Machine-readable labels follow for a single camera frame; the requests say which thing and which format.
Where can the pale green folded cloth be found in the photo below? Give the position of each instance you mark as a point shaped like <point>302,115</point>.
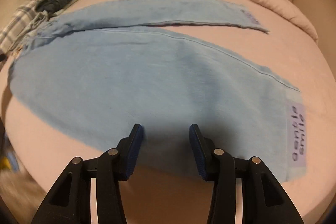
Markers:
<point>57,13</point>

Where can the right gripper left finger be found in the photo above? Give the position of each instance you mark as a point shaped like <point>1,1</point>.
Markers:
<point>69,199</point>

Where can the light blue denim pants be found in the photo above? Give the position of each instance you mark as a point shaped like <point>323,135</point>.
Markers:
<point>95,72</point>

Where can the plaid checked pillow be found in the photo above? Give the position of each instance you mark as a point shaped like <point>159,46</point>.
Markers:
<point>23,15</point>

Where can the crumpled light blue garment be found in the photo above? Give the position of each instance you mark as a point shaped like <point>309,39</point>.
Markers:
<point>40,20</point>

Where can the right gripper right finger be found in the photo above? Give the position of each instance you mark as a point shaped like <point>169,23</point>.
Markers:
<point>264,199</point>

